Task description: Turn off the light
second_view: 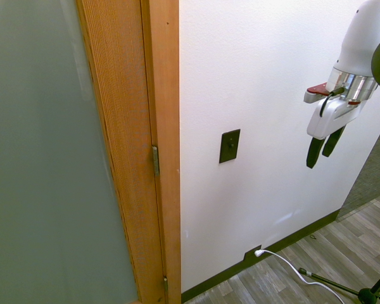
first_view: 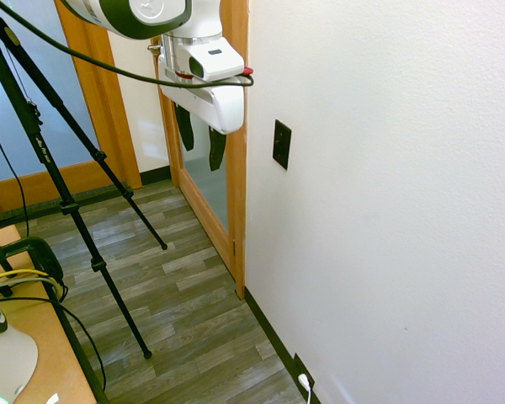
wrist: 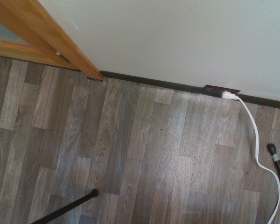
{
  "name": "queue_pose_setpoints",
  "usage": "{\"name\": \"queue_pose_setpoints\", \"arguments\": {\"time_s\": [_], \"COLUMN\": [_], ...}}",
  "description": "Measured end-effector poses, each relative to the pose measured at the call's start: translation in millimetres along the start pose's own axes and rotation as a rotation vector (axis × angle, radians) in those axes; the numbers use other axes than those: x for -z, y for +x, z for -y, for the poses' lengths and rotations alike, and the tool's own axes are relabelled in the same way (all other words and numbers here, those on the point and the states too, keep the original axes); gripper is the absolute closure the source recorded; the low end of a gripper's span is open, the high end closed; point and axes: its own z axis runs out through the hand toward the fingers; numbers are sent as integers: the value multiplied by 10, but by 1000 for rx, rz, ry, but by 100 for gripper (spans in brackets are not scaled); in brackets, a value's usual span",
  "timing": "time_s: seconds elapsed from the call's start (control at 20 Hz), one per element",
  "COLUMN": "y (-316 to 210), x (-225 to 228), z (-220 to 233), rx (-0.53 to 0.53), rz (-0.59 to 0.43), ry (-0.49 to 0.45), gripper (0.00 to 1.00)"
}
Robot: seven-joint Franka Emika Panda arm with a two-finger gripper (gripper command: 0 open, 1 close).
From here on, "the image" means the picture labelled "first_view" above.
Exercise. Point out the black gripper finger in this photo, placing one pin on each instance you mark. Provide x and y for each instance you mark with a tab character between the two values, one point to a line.
187	128
216	149

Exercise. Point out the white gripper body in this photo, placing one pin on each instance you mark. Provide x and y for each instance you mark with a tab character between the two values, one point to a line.
219	105

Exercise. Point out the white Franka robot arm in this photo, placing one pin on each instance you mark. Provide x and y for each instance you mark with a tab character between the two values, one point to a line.
147	12

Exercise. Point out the wooden door with glass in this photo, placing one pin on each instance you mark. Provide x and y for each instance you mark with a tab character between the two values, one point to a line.
206	198

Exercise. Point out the metal door hinge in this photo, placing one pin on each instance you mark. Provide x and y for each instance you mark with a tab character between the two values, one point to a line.
235	247

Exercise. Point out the black baseboard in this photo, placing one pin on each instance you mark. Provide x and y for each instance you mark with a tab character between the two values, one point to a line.
273	332

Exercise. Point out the black C-clamp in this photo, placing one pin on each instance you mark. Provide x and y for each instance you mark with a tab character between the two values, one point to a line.
42	254

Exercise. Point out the white plug in outlet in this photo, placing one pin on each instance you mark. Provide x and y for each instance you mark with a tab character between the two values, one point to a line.
299	366

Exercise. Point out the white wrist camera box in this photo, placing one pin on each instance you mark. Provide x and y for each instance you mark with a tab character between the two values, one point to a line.
219	59

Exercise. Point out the dark light switch plate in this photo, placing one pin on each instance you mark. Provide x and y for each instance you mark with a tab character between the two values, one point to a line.
282	145

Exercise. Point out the wooden frosted glass door frame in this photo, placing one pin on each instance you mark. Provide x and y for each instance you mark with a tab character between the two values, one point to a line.
97	97

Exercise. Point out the black camera tripod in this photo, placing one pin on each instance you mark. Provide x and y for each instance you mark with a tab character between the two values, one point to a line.
50	164

